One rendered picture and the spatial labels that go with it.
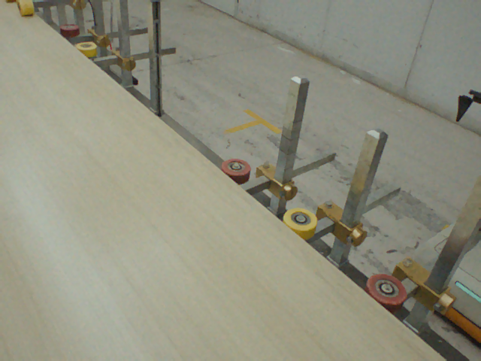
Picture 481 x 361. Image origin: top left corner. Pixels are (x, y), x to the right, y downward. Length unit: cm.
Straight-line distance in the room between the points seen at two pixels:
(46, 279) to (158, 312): 23
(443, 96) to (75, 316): 352
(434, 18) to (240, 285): 332
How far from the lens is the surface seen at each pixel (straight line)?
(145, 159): 122
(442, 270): 104
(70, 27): 220
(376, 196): 130
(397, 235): 256
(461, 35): 387
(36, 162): 125
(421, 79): 407
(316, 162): 143
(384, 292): 96
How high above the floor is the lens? 158
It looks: 36 degrees down
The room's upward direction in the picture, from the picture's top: 6 degrees clockwise
